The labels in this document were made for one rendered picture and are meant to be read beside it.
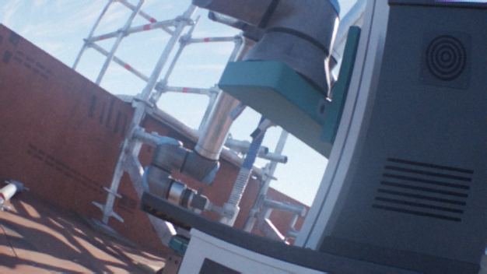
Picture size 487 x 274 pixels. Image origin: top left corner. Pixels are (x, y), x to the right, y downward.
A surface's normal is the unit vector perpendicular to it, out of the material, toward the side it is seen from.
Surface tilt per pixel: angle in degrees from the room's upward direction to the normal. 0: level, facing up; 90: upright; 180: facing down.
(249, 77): 90
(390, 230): 90
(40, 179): 90
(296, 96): 90
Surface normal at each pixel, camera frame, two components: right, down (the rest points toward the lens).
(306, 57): 0.39, -0.40
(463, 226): -0.67, -0.40
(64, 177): 0.72, 0.15
